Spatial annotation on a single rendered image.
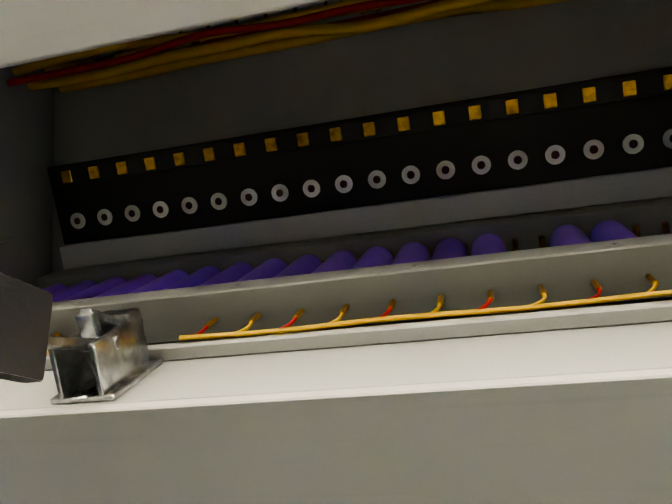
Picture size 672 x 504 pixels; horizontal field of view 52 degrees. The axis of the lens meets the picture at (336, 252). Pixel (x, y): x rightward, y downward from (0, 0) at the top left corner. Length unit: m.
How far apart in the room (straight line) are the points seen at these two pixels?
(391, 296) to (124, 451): 0.12
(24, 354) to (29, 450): 0.07
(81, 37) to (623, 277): 0.25
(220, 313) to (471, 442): 0.14
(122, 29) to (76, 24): 0.02
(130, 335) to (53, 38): 0.14
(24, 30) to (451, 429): 0.25
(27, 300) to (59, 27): 0.14
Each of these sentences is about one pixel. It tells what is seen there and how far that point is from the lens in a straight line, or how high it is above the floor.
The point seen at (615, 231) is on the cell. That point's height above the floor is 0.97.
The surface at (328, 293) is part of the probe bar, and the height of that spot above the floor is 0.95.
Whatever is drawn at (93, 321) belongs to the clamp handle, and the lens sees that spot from 0.28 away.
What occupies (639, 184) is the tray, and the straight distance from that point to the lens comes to 0.41.
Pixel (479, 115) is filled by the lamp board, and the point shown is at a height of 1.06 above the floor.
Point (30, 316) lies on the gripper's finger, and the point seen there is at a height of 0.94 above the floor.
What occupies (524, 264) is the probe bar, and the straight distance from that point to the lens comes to 0.29.
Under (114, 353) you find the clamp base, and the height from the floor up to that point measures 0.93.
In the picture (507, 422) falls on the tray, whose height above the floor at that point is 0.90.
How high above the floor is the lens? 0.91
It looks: 11 degrees up
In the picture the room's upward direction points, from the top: 4 degrees counter-clockwise
